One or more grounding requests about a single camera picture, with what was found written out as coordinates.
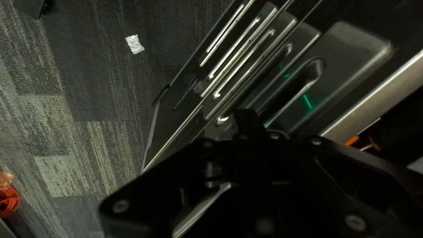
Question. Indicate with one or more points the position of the black drawer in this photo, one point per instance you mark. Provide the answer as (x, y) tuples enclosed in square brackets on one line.
[(264, 16), (185, 96), (284, 24), (304, 36), (350, 56)]

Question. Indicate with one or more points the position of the piece of silver tape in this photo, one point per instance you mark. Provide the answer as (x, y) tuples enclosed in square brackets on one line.
[(134, 44)]

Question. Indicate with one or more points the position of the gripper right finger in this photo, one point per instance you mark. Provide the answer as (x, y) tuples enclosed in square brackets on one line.
[(347, 185)]

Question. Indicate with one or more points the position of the black drawer cabinet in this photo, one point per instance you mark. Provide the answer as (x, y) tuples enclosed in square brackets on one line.
[(350, 56)]

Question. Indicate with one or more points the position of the orange screwdriver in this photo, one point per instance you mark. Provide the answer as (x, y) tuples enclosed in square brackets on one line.
[(351, 140)]

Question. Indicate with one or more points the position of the black furniture foot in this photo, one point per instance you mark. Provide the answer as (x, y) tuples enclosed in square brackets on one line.
[(31, 6)]

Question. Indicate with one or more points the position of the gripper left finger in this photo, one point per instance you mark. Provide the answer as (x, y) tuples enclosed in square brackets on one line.
[(145, 195)]

